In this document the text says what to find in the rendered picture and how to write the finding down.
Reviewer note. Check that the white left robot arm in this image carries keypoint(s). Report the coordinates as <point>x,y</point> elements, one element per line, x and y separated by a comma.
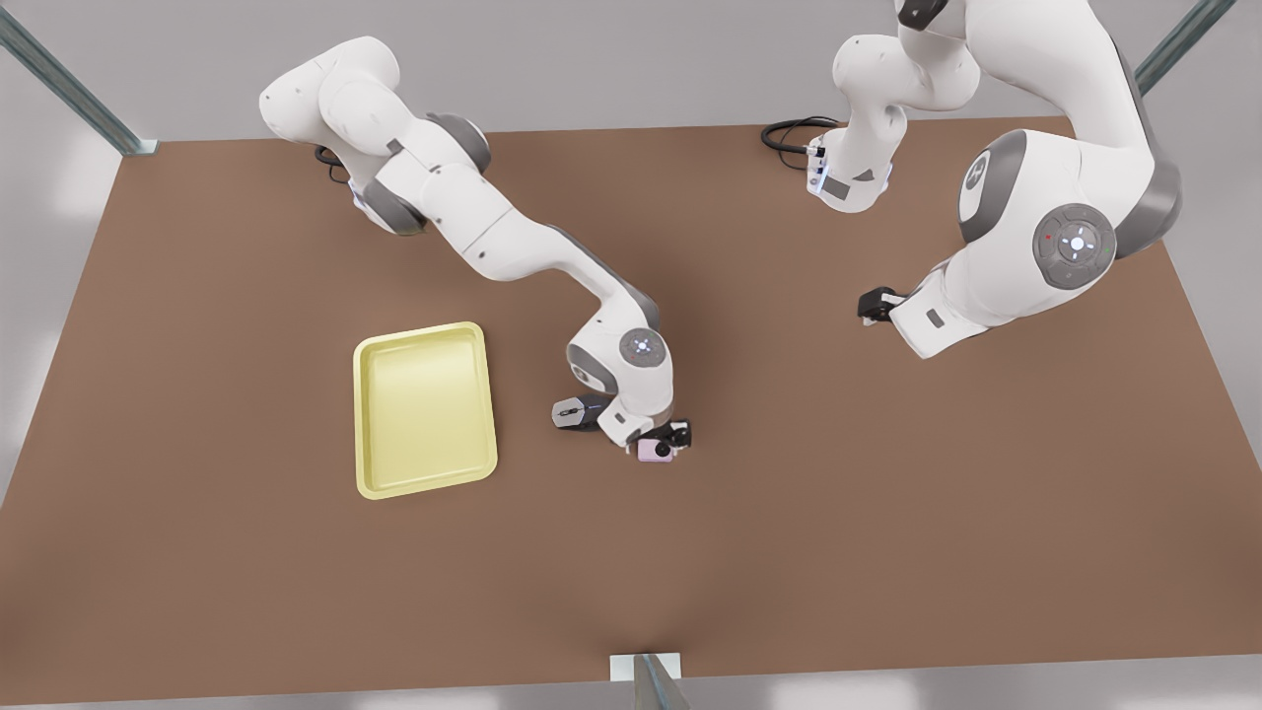
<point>1055,148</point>

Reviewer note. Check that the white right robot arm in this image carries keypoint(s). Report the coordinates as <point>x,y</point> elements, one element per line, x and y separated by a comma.
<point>513,235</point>

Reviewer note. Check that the grey computer mouse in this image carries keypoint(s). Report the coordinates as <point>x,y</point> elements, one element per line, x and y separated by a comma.
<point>575,411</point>

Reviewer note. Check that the yellow rectangular tray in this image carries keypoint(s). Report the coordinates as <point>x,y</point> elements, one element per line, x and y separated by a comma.
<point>424,409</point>

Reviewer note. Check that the pink compact camera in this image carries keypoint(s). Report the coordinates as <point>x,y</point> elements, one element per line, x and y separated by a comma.
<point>656,452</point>

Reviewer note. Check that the silver frame post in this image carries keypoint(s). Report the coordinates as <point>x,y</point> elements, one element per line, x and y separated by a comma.
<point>69,89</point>
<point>653,682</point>
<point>1178,41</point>

